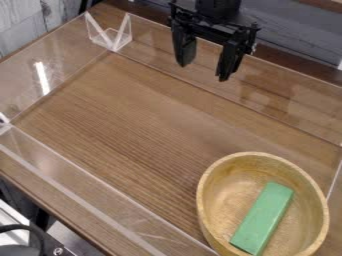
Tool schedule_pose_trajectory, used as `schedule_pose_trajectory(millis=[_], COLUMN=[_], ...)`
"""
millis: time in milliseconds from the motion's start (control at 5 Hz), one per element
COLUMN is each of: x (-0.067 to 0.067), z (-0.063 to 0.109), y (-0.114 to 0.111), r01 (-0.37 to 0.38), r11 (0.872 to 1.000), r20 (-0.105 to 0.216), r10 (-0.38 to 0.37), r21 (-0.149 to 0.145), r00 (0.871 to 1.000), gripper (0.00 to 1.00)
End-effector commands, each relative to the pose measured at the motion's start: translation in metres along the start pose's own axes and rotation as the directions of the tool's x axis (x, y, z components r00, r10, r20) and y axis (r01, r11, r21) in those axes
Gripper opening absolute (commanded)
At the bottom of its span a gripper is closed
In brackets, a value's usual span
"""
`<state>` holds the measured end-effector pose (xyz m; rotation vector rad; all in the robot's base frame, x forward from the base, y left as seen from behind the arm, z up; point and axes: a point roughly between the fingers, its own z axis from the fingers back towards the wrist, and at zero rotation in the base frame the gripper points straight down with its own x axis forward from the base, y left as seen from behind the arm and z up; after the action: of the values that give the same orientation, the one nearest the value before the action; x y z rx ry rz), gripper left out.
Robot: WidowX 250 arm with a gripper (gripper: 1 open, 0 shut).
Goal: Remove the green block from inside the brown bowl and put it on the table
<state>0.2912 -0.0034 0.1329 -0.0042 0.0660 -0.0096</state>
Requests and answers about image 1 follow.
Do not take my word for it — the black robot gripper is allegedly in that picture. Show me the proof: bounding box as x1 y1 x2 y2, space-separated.
169 0 261 82

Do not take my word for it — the green rectangular block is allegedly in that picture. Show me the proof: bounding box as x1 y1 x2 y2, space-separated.
230 182 294 256

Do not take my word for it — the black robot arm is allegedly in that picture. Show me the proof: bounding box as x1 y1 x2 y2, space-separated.
169 0 261 82

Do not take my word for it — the brown wooden bowl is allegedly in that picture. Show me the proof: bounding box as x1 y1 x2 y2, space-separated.
197 152 331 256

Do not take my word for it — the clear acrylic corner bracket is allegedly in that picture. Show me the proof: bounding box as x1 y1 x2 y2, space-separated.
85 12 133 52

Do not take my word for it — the clear acrylic front wall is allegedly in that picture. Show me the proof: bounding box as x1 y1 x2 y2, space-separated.
0 124 218 256

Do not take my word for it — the black cable bottom left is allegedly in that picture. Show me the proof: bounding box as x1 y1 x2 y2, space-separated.
0 223 49 256

